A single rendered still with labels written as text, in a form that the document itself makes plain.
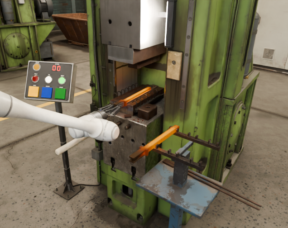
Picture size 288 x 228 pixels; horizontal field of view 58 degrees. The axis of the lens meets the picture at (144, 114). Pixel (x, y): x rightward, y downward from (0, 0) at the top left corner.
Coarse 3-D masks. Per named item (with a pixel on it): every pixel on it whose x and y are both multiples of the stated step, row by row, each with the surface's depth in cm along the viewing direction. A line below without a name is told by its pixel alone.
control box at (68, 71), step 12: (36, 72) 188; (48, 72) 187; (60, 72) 186; (72, 72) 186; (36, 84) 187; (48, 84) 186; (60, 84) 185; (72, 84) 187; (24, 96) 188; (72, 96) 189
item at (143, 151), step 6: (174, 126) 150; (168, 132) 144; (174, 132) 148; (156, 138) 138; (162, 138) 138; (150, 144) 133; (138, 150) 127; (144, 150) 127; (150, 150) 131; (132, 156) 122; (138, 156) 125; (132, 162) 122
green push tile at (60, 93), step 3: (57, 90) 185; (60, 90) 184; (63, 90) 184; (57, 93) 184; (60, 93) 184; (63, 93) 184; (57, 96) 184; (60, 96) 184; (63, 96) 184; (63, 99) 185
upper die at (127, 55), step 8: (112, 48) 165; (120, 48) 161; (128, 48) 158; (144, 48) 167; (152, 48) 175; (160, 48) 184; (112, 56) 167; (120, 56) 164; (128, 56) 160; (136, 56) 161; (144, 56) 169; (152, 56) 177
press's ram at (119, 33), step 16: (112, 0) 152; (128, 0) 147; (144, 0) 145; (160, 0) 159; (112, 16) 156; (128, 16) 150; (144, 16) 149; (160, 16) 160; (112, 32) 160; (128, 32) 154; (144, 32) 153; (160, 32) 168
